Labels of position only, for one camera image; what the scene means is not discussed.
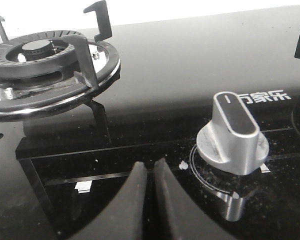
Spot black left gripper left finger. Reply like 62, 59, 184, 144
71, 162, 147, 240

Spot black left burner head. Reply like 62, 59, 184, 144
0, 30, 80, 90

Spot black glass gas cooktop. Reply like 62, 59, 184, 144
0, 5, 300, 240

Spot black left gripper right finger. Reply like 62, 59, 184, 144
154, 158, 235, 240

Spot black left pot support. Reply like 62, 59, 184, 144
0, 0, 121, 122

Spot silver stove control knob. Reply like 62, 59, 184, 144
196, 91, 270, 176

